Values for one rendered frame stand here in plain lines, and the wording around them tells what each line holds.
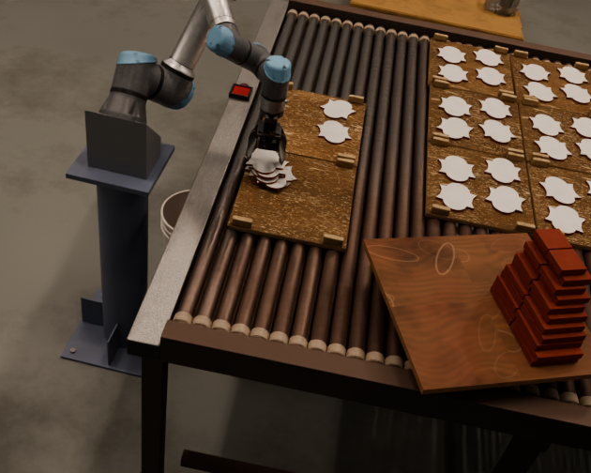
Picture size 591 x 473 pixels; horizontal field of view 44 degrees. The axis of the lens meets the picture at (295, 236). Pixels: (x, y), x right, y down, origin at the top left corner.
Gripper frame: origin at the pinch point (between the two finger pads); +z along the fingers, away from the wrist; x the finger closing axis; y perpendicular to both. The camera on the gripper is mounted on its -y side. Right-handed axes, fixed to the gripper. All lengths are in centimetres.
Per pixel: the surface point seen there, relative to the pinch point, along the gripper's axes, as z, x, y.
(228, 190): 7.5, -10.1, 7.9
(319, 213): 5.9, 18.1, 15.6
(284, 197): 5.9, 7.4, 10.1
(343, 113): 5.0, 26.7, -41.6
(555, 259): -27, 68, 61
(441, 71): 5, 68, -83
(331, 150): 5.8, 22.2, -18.3
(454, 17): 84, 129, -321
